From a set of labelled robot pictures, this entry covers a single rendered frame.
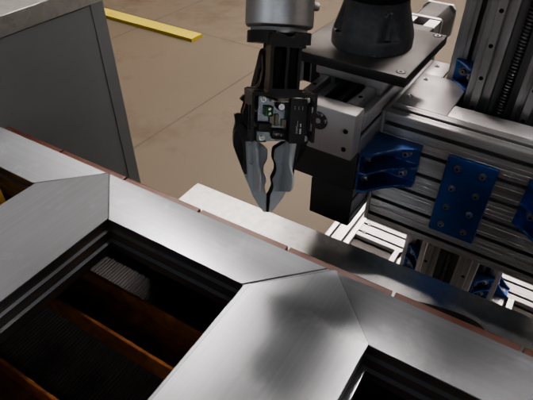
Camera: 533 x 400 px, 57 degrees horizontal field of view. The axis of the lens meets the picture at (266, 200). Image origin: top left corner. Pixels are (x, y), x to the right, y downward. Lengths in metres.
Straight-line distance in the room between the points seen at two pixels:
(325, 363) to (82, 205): 0.48
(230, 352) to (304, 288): 0.14
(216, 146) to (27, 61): 1.47
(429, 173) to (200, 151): 1.70
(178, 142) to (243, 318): 2.00
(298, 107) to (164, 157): 2.00
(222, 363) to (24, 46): 0.85
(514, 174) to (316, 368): 0.50
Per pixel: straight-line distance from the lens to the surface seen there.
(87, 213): 0.86
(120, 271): 1.18
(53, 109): 1.30
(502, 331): 0.97
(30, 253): 0.82
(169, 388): 0.62
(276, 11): 0.53
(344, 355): 0.63
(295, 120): 0.53
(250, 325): 0.65
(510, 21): 0.97
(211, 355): 0.63
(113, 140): 1.46
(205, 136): 2.63
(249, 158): 0.58
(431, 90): 1.03
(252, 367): 0.62
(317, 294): 0.69
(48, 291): 0.80
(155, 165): 2.45
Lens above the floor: 1.39
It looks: 40 degrees down
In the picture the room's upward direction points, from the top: straight up
